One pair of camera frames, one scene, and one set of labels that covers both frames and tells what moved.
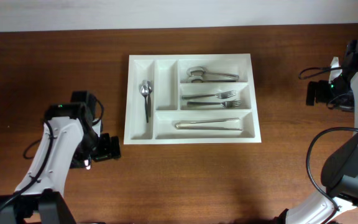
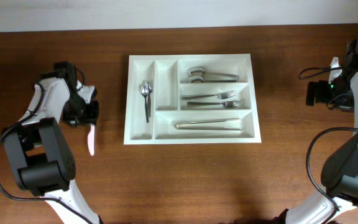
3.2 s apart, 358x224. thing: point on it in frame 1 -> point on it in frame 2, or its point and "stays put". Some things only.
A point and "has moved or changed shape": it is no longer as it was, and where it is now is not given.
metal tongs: (180, 124) stays put
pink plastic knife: (86, 163) has moved or changed shape
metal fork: (230, 103) stays put
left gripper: (107, 150) -> (91, 118)
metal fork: (222, 95) stays put
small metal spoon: (150, 89) stays put
